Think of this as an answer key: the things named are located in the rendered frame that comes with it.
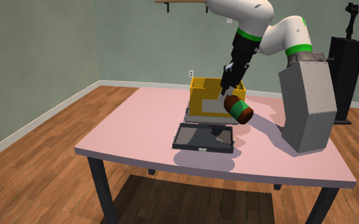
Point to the yellow open crate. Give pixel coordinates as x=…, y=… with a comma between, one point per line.
x=204, y=99

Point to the brown bottle with green label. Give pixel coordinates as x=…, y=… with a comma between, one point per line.
x=238, y=109

